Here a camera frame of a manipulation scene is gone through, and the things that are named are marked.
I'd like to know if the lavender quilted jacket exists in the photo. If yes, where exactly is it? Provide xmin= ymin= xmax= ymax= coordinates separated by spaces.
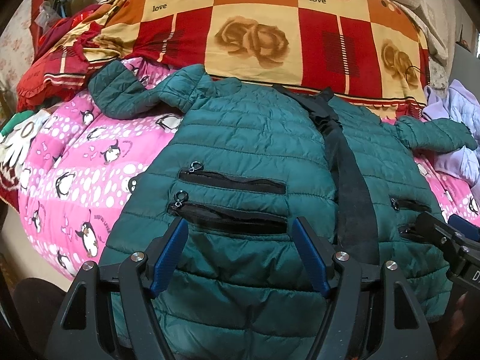
xmin=422 ymin=80 xmax=479 ymax=188

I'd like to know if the white green patterned cloth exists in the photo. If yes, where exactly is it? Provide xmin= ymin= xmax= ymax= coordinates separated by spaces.
xmin=1 ymin=110 xmax=51 ymax=183

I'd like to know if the green quilted puffer jacket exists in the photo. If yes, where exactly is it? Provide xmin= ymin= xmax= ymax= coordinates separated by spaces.
xmin=88 ymin=61 xmax=457 ymax=359

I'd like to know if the thin black cable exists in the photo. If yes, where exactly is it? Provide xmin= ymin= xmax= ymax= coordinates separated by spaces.
xmin=403 ymin=64 xmax=429 ymax=88

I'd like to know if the red orange rose quilt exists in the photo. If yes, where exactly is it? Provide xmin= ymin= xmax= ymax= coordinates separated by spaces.
xmin=17 ymin=0 xmax=429 ymax=117

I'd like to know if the beige floral bedsheet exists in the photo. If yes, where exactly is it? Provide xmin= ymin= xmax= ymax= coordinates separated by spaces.
xmin=429 ymin=56 xmax=449 ymax=98

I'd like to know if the pink penguin blanket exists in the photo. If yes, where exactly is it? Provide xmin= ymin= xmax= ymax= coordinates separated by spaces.
xmin=16 ymin=56 xmax=185 ymax=281

